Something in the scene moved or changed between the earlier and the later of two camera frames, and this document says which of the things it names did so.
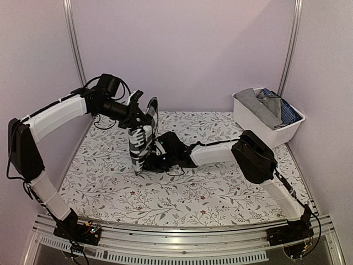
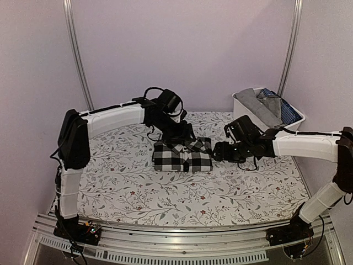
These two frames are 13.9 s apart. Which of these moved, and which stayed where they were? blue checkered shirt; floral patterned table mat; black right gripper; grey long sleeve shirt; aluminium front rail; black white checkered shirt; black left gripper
Moved: black left gripper; black white checkered shirt; black right gripper
Stayed: grey long sleeve shirt; aluminium front rail; floral patterned table mat; blue checkered shirt
